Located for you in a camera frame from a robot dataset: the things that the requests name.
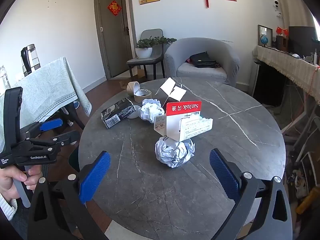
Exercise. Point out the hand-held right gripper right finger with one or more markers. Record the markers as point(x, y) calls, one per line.
point(223, 177)

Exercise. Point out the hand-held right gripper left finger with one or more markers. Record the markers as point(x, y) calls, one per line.
point(96, 177)

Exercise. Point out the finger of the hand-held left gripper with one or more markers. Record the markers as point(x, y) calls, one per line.
point(67, 137)
point(51, 124)

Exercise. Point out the white paper ball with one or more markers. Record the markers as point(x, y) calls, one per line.
point(172, 155)
point(150, 111)

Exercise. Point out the white round lid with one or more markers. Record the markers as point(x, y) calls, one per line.
point(133, 115)

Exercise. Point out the small white box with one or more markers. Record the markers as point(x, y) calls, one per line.
point(166, 86)

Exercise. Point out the person's left hand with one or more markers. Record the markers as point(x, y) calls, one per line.
point(8, 182)

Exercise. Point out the black table leg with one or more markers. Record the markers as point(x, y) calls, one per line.
point(75, 116)

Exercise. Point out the blue shoe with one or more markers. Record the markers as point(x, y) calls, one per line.
point(76, 105)

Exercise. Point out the clear glass container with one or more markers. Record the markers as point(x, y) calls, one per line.
point(4, 78)

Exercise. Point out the black carton box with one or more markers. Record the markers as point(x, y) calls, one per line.
point(117, 116)

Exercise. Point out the steel electric kettle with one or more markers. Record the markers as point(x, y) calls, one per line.
point(31, 60)

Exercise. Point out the red and white card package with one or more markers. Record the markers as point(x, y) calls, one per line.
point(175, 127)

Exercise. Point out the flat brown cardboard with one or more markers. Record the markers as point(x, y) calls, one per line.
point(123, 83)

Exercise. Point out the brown tape roll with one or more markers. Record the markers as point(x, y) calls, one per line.
point(130, 88)

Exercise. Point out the white metal rack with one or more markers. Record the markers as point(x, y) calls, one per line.
point(305, 160)

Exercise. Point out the yellow plastic item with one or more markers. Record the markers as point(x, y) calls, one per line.
point(308, 201)

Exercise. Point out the grey door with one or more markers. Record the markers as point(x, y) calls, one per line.
point(115, 42)

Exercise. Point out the grey ribbed armchair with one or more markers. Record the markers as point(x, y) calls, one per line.
point(202, 73)

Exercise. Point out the grey dining chair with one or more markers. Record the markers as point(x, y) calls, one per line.
point(146, 62)

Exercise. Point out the potted plant in white pot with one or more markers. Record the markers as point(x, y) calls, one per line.
point(143, 52)

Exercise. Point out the black bag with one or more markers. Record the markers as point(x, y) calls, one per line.
point(202, 60)

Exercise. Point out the pink cloth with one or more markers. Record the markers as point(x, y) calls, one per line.
point(188, 61)

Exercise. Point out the beige lace cloth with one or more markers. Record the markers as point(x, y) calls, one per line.
point(287, 65)

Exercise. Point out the red diamond door decoration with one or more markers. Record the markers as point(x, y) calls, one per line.
point(115, 8)

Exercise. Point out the small blue globe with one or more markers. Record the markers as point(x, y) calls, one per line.
point(263, 40)

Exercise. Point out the dark wooden box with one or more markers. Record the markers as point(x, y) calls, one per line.
point(282, 43)

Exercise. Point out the small white bottle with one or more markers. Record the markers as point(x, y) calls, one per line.
point(315, 58)

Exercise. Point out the framed picture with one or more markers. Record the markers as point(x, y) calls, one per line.
point(265, 30)

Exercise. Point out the black monitor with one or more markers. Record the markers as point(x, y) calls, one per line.
point(301, 40)

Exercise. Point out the small red flags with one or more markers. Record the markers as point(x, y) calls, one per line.
point(282, 30)

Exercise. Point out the white security camera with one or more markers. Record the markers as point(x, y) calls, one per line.
point(277, 5)

